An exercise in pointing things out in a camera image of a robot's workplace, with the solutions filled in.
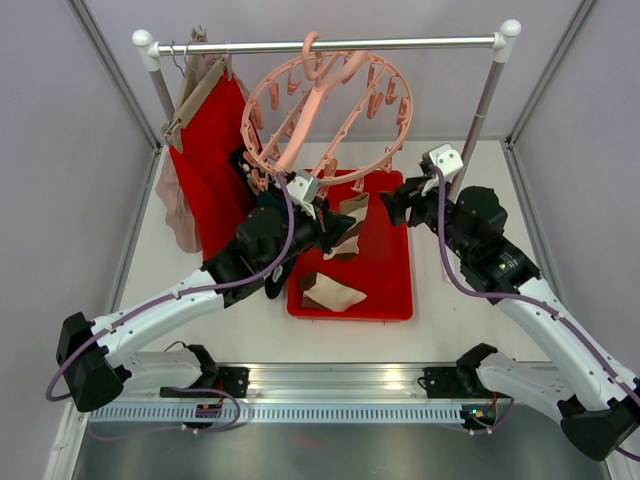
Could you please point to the aluminium frame post left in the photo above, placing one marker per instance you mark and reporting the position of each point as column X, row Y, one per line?
column 98, row 42

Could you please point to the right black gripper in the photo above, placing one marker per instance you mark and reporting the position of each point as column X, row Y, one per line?
column 416, row 198

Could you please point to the teal christmas sock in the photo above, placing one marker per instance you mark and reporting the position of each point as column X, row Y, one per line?
column 270, row 197

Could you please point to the brown beige striped sock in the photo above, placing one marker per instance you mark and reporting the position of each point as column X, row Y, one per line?
column 347, row 247

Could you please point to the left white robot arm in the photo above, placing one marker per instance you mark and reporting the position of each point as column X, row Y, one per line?
column 102, row 359

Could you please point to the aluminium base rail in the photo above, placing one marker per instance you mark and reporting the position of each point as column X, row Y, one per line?
column 330, row 380

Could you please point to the black sports sock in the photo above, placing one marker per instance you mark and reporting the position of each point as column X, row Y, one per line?
column 240, row 165
column 276, row 280

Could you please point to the aluminium frame post right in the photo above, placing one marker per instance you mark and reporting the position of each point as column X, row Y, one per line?
column 569, row 37

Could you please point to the pink round clip hanger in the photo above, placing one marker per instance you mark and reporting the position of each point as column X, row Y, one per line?
column 302, row 113

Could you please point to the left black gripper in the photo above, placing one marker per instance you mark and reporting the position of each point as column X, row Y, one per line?
column 337, row 223

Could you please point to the metal clothes rack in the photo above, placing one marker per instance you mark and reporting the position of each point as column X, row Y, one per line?
column 501, row 43

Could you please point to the aluminium frame post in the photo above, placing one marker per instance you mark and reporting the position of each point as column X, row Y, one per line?
column 98, row 42
column 569, row 37

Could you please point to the beige clip hanger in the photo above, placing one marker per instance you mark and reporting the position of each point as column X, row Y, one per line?
column 202, row 73

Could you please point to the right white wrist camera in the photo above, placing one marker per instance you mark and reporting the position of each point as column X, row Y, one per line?
column 440, row 165

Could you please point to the red plastic tray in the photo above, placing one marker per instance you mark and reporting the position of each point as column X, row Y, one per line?
column 381, row 270

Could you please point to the red hanging cloth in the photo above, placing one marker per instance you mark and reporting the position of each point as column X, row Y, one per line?
column 205, row 200

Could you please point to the white slotted cable duct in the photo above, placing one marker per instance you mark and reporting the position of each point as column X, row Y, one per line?
column 283, row 412

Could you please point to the pink hanging garment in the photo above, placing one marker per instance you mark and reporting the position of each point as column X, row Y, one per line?
column 201, row 185

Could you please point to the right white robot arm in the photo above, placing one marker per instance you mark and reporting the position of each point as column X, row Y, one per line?
column 593, row 398

